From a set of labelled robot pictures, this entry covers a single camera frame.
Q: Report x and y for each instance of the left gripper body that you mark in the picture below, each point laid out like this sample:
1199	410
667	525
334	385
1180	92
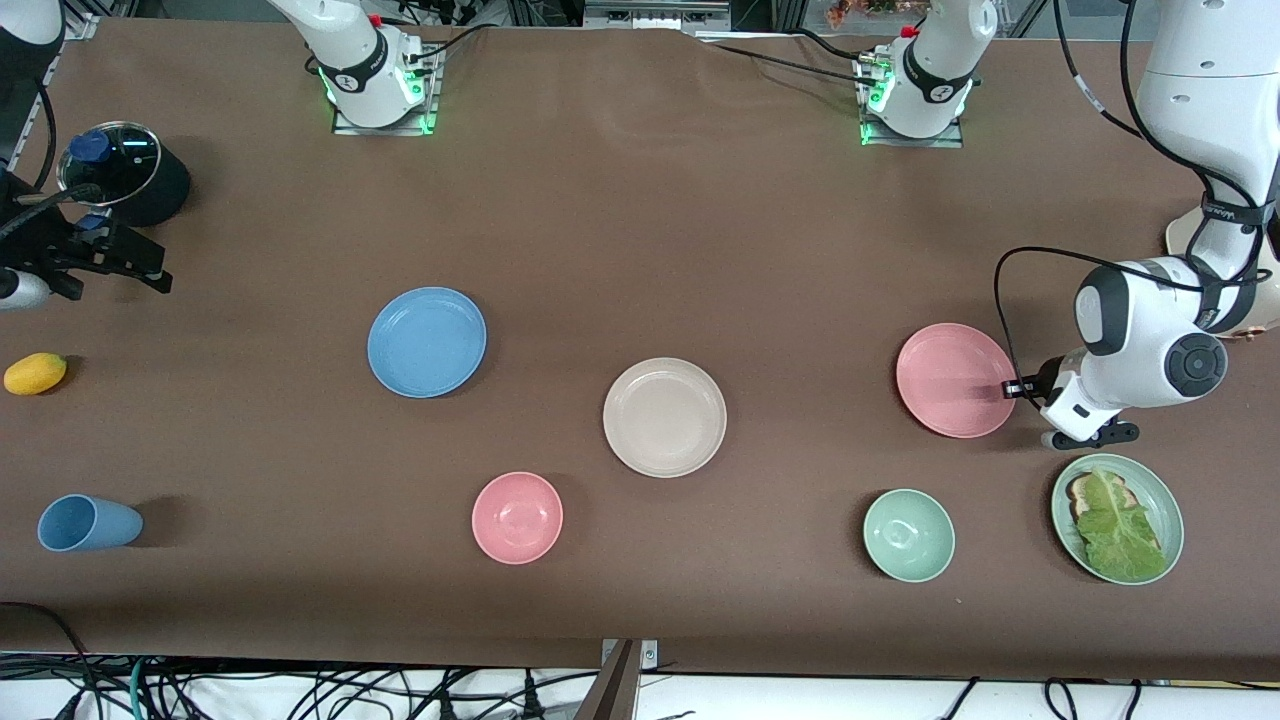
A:
1049	378

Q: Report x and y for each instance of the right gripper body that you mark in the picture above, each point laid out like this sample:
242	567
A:
42	243

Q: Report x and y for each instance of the pink plate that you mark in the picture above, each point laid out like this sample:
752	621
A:
950	380

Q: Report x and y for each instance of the blue plate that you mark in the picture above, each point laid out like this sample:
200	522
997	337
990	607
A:
427	342

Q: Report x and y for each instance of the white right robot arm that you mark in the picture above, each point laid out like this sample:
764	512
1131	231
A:
350	50

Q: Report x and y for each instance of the toast bread slice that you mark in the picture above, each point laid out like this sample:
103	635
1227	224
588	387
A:
1078	492

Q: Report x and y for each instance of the green plate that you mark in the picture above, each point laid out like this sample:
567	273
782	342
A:
1162	500

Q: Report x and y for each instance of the green lettuce leaf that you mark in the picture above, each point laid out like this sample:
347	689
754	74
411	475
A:
1120	530

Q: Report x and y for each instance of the yellow lemon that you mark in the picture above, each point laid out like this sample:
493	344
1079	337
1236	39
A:
35	373

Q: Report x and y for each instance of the small green bowl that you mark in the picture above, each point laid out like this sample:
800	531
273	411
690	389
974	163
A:
909	535

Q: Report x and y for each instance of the beige toaster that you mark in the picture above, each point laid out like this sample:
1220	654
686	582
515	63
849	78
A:
1180	235

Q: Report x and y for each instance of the blue cup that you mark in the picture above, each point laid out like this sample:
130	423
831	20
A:
90	523

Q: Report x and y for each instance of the beige plate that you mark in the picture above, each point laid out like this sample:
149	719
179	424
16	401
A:
665	417

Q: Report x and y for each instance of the orange items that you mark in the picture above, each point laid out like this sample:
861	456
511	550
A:
880	10

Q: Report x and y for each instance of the brown table cloth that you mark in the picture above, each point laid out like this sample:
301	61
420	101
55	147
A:
640	250

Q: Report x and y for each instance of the small pink bowl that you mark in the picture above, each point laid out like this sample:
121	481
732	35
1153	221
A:
517	517

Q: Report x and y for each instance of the grey metal box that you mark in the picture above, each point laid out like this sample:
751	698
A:
655	14

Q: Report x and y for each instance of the black power plug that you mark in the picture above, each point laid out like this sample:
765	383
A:
532	700

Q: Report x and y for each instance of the aluminium frame profile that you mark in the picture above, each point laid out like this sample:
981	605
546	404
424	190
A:
85	25

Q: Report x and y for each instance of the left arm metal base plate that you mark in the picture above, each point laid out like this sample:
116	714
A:
955	138

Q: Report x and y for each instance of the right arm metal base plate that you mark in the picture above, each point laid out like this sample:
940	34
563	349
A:
425	115

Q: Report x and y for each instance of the aluminium frame post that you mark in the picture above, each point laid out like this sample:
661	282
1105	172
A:
615	690

